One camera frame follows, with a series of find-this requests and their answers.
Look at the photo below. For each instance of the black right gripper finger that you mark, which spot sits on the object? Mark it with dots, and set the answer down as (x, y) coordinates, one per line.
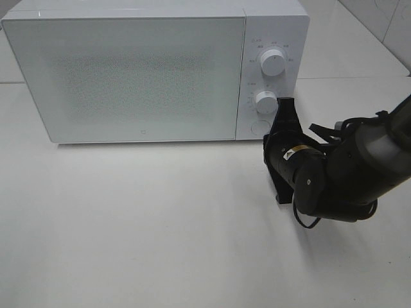
(286, 118)
(284, 191)

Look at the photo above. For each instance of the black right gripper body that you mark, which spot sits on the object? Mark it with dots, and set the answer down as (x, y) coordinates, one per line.
(285, 153)

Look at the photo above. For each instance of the round white door button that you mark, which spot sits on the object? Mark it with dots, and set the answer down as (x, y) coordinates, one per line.
(260, 128)

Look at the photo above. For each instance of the white microwave knob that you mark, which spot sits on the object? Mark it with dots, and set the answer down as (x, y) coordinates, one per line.
(273, 61)
(266, 102)

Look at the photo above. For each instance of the white microwave door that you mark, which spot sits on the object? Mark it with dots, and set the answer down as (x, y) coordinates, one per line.
(128, 80)

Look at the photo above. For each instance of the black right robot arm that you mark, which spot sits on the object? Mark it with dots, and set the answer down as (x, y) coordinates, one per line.
(341, 172)

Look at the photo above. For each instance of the white microwave oven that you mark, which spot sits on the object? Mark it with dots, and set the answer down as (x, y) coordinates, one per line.
(267, 24)

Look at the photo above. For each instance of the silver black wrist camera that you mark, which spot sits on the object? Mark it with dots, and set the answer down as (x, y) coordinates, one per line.
(339, 126)

